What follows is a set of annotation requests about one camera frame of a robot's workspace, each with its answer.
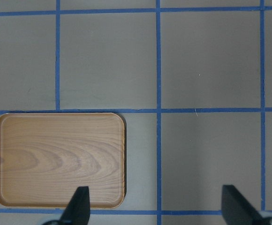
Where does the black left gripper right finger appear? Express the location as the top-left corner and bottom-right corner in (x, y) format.
(221, 185), (263, 225)

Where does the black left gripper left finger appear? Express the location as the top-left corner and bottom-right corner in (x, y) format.
(58, 186), (90, 225)

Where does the wooden tray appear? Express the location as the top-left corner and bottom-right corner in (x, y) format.
(0, 113), (126, 209)

